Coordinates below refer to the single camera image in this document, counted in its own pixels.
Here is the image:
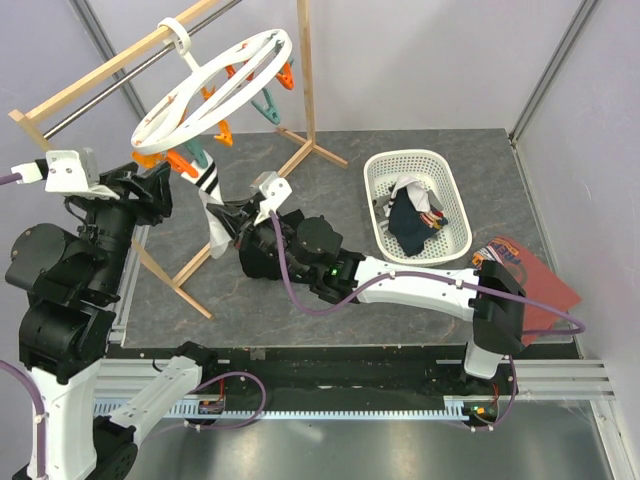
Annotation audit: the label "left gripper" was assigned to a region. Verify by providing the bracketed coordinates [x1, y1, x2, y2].
[81, 158, 176, 295]

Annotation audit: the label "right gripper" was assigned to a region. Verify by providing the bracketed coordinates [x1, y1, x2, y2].
[208, 197, 309, 281]

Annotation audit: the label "dark navy sock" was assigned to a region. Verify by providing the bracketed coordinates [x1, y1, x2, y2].
[399, 213, 449, 257]

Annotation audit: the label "white round clip hanger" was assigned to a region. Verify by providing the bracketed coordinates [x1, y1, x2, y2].
[131, 17, 294, 168]

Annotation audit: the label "white sock black stripes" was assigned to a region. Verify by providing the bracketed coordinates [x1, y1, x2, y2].
[383, 175, 431, 217]

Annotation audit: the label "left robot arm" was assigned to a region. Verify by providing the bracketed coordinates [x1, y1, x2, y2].
[5, 163, 220, 479]

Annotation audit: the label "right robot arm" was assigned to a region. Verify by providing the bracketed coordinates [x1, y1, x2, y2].
[207, 198, 525, 394]

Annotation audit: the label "black folded garment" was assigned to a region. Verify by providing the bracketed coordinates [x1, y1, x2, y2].
[234, 242, 282, 281]

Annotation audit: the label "white perforated laundry basket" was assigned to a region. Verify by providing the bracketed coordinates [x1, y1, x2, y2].
[363, 149, 472, 266]

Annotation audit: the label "metal rack rod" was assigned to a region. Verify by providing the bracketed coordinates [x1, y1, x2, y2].
[26, 1, 242, 140]

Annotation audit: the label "red printed t-shirt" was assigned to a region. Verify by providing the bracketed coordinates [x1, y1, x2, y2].
[469, 234, 584, 347]

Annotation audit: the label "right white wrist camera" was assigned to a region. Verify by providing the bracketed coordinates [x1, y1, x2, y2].
[250, 171, 292, 226]

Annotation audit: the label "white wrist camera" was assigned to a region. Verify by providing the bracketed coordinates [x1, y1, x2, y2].
[250, 171, 292, 226]
[1, 148, 120, 200]

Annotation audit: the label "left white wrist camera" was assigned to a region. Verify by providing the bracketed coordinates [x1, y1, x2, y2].
[1, 148, 120, 200]

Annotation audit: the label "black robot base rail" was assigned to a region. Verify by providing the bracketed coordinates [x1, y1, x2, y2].
[99, 340, 519, 406]

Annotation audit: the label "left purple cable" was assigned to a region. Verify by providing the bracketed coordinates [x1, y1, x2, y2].
[0, 172, 49, 480]

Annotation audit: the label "wooden drying rack frame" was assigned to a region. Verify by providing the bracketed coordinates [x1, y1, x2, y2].
[7, 0, 351, 319]

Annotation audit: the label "white slotted cable duct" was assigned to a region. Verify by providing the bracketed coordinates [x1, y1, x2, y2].
[94, 397, 471, 421]

